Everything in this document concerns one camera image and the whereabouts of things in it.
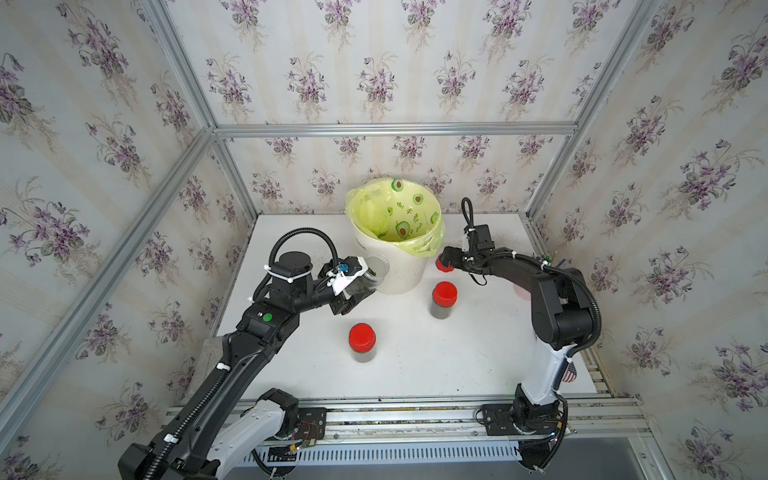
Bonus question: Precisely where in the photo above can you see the red jar lid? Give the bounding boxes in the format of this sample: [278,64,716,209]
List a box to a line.
[435,255,454,273]

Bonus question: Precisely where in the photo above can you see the glass tea jar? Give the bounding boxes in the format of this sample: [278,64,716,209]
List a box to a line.
[354,255,390,293]

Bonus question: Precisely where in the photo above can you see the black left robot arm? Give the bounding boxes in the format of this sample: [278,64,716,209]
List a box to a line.
[118,227,389,479]

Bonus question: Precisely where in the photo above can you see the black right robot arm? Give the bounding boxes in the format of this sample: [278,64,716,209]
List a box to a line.
[440,197,602,473]

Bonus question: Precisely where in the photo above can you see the right red lid jar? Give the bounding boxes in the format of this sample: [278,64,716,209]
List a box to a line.
[429,281,458,319]

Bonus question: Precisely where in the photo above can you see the left red lid jar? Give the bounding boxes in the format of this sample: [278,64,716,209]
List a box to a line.
[348,323,377,363]

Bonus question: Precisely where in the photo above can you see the white plastic trash bin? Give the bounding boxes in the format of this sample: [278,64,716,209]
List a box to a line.
[352,214,445,295]

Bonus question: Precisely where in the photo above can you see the green avocado print bag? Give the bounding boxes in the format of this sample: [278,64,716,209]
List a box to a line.
[345,177,445,257]

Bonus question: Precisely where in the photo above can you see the pink pen holder cup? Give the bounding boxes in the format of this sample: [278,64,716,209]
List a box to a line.
[513,284,531,301]

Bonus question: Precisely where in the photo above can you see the pens in cup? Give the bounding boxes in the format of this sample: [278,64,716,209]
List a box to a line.
[540,256,569,269]

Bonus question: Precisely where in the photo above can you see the printed paper scrap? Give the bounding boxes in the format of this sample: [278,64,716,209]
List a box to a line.
[561,361,578,384]

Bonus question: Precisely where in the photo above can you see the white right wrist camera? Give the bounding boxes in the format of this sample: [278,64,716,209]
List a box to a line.
[466,224,495,254]

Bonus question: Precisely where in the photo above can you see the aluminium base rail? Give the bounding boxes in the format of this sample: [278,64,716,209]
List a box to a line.
[143,392,673,480]

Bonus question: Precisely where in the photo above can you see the aluminium frame bars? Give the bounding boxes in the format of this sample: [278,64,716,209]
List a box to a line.
[1,1,654,444]

